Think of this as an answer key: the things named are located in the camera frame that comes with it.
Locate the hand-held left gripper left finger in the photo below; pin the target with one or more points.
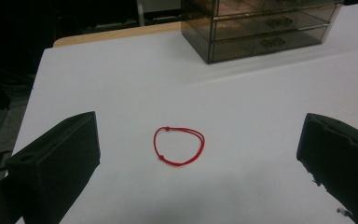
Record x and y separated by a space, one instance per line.
59 161

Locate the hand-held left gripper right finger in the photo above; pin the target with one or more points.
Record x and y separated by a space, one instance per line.
341 161

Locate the smoky clear acrylic drawer organizer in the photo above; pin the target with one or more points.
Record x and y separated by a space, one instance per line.
195 34

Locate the white table board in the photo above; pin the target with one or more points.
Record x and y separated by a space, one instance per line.
199 99

